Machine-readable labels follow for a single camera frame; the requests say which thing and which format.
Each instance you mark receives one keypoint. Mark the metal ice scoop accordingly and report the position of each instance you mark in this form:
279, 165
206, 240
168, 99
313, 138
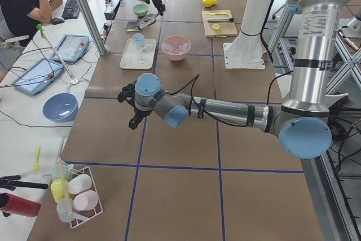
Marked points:
147, 20

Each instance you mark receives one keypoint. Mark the pink bowl of ice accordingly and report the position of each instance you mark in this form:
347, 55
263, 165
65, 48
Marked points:
176, 48

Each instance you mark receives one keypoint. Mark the blue plastic cup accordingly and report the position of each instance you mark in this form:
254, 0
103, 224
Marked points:
139, 41

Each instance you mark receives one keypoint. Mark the green ceramic bowl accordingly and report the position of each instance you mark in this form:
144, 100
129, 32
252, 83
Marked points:
140, 10

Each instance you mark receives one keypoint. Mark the clear wine glass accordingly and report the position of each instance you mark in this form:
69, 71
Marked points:
142, 57

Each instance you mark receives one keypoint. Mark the whole yellow lemon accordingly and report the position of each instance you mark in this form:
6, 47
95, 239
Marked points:
207, 3

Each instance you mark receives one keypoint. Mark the yellow plastic knife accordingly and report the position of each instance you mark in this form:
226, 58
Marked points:
216, 13

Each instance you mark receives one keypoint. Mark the cream bear tray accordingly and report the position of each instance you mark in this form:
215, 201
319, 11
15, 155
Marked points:
131, 56

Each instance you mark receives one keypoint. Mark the lemon half slice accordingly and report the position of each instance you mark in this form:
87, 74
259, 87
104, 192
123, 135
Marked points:
216, 27

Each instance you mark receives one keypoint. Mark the wooden cutting board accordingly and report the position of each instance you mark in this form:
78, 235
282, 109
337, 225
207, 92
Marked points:
227, 29

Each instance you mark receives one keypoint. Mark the steel rolling rod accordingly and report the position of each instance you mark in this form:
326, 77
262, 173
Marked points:
221, 20

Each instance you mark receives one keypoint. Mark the blue bowl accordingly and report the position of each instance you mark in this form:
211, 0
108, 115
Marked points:
61, 108

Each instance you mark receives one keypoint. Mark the black keyboard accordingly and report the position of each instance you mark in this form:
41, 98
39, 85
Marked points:
71, 10

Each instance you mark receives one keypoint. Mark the teach pendant tablet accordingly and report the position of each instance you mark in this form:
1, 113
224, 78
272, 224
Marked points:
38, 77
72, 47

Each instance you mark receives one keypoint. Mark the person in black shirt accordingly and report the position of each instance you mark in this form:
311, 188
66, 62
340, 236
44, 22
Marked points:
23, 16

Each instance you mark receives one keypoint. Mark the red bottle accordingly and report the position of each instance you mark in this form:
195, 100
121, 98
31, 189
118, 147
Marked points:
20, 206

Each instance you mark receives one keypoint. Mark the white wire cup rack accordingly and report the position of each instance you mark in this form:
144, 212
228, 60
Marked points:
75, 194

